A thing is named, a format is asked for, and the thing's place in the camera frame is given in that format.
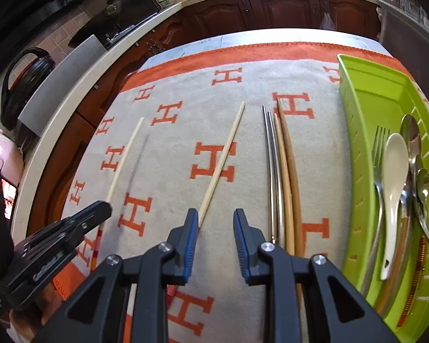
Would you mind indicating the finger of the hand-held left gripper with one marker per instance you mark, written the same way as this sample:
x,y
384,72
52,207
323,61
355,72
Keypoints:
x,y
89,214

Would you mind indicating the cream chopstick red striped end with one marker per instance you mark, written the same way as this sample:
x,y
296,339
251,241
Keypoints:
x,y
127,160
420,260
221,164

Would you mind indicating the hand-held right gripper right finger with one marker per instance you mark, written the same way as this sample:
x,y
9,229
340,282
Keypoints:
x,y
245,246

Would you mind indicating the tan wooden chopstick patterned end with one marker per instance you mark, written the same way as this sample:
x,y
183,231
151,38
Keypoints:
x,y
286,200

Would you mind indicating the orange and grey printed tablecloth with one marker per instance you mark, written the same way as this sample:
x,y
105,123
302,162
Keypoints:
x,y
171,185

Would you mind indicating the wide steel soup spoon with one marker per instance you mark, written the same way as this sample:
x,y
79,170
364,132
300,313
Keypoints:
x,y
407,207

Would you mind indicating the green plastic utensil tray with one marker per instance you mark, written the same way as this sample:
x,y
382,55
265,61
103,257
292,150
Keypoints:
x,y
357,121

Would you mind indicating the light blue table cover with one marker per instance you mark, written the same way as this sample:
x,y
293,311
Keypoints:
x,y
253,39

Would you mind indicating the smartphone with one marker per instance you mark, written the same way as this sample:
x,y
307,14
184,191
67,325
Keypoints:
x,y
10,200

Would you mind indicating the black pressure cooker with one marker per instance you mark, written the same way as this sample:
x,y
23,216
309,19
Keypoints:
x,y
32,78

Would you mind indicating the dark brown wooden chopstick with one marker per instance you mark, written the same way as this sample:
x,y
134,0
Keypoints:
x,y
295,193

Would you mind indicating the white plastic bag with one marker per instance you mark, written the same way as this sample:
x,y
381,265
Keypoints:
x,y
327,23

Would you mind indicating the white ceramic spoon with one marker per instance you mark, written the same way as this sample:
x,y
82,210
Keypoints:
x,y
395,164

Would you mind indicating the steel chopstick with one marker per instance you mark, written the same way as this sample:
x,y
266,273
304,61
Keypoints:
x,y
267,171
276,185

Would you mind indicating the pink kitchen appliance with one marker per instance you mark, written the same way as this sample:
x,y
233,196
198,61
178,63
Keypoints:
x,y
1,150

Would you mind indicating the steel fork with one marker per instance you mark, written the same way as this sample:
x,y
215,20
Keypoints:
x,y
379,171

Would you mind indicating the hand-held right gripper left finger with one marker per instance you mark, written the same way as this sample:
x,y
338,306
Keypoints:
x,y
191,243

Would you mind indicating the steel splash guard panel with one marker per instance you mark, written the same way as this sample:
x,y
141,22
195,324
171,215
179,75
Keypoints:
x,y
64,78

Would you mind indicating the black frying pan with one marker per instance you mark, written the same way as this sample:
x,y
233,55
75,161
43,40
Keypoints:
x,y
103,18

